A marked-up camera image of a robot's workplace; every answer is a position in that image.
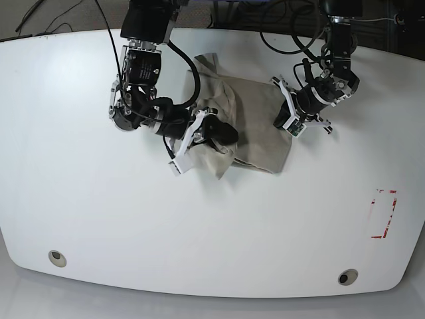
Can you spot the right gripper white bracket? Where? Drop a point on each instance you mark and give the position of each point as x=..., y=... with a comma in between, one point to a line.
x=184, y=128

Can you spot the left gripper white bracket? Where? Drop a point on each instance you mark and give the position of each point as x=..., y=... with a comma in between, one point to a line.
x=291, y=108

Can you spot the beige t-shirt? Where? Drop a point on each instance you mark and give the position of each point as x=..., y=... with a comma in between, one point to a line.
x=251, y=108

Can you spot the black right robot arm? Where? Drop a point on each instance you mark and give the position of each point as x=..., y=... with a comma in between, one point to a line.
x=134, y=101

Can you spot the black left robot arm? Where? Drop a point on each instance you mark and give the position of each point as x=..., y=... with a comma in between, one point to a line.
x=329, y=79

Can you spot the red tape rectangle marking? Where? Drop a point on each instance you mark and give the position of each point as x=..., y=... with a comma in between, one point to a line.
x=380, y=215

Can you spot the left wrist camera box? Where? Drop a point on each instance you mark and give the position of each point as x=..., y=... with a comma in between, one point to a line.
x=294, y=127

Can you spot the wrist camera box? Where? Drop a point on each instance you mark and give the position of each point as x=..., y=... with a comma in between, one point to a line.
x=180, y=165
x=294, y=127

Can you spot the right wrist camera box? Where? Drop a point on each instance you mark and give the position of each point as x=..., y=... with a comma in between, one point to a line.
x=180, y=165

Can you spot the right table cable grommet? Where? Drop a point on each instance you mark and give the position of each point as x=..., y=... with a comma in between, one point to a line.
x=348, y=277

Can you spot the table cable grommet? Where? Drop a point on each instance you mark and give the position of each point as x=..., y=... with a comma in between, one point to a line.
x=348, y=277
x=57, y=259

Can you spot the left table cable grommet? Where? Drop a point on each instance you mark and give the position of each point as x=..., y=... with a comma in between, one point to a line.
x=57, y=259

